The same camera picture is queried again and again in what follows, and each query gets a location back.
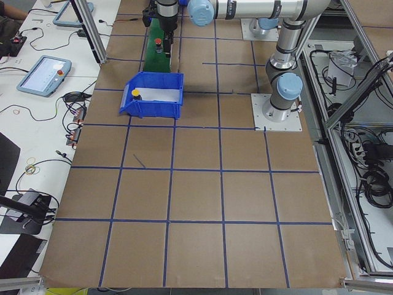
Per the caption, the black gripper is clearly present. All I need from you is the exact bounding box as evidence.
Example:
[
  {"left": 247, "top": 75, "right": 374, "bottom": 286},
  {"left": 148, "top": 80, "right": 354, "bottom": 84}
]
[{"left": 155, "top": 0, "right": 179, "bottom": 58}]

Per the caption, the red push button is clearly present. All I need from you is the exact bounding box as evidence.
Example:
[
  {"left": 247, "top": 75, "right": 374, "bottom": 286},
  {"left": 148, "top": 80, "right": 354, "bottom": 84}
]
[{"left": 154, "top": 38, "right": 163, "bottom": 54}]

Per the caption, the yellow push button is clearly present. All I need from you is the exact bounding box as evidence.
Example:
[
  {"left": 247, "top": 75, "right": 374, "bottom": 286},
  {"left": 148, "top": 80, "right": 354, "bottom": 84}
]
[{"left": 131, "top": 89, "right": 142, "bottom": 100}]

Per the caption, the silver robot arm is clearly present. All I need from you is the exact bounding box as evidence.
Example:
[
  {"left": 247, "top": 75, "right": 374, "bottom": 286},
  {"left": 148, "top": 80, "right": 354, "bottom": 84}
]
[
  {"left": 187, "top": 1, "right": 329, "bottom": 122},
  {"left": 249, "top": 18, "right": 279, "bottom": 36}
]

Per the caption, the green conveyor belt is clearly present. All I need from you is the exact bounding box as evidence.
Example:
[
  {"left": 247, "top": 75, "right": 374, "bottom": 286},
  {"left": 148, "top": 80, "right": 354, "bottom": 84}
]
[{"left": 143, "top": 18, "right": 171, "bottom": 73}]

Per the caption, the white foam pad left bin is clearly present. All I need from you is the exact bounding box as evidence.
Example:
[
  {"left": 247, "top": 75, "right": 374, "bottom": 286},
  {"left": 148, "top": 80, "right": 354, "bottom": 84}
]
[{"left": 136, "top": 88, "right": 181, "bottom": 103}]

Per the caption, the left blue storage bin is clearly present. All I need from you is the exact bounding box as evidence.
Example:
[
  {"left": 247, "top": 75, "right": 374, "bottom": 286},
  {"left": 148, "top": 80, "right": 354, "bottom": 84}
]
[{"left": 119, "top": 72, "right": 184, "bottom": 119}]

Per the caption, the black power adapter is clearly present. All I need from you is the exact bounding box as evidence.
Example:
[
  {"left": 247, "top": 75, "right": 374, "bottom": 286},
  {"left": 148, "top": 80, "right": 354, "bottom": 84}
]
[{"left": 77, "top": 29, "right": 87, "bottom": 37}]

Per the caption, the far teach pendant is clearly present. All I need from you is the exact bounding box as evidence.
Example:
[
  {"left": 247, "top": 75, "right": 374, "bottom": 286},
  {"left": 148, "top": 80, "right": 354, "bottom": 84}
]
[{"left": 53, "top": 1, "right": 82, "bottom": 28}]

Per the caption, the teach pendant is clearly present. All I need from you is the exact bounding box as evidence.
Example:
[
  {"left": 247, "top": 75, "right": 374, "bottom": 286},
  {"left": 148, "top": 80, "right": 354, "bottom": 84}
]
[
  {"left": 17, "top": 55, "right": 72, "bottom": 97},
  {"left": 53, "top": 1, "right": 82, "bottom": 28}
]

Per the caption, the near teach pendant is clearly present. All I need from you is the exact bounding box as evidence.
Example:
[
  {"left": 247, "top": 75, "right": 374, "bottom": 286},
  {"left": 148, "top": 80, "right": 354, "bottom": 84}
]
[{"left": 17, "top": 55, "right": 72, "bottom": 97}]

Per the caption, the white crumpled paper bag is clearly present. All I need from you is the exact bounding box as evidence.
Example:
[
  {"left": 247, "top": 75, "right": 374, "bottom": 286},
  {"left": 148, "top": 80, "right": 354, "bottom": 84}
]
[{"left": 327, "top": 50, "right": 357, "bottom": 87}]

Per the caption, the black monitor stand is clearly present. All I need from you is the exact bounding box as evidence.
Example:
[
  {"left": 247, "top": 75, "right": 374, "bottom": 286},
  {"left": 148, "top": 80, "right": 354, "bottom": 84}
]
[{"left": 1, "top": 135, "right": 51, "bottom": 235}]

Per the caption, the aluminium frame post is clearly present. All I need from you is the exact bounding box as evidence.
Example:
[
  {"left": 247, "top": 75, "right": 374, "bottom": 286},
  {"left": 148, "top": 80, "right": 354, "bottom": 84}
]
[{"left": 70, "top": 0, "right": 107, "bottom": 65}]

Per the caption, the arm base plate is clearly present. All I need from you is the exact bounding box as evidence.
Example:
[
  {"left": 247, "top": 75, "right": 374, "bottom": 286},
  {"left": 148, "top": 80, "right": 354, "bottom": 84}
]
[
  {"left": 251, "top": 93, "right": 302, "bottom": 132},
  {"left": 241, "top": 18, "right": 280, "bottom": 42}
]

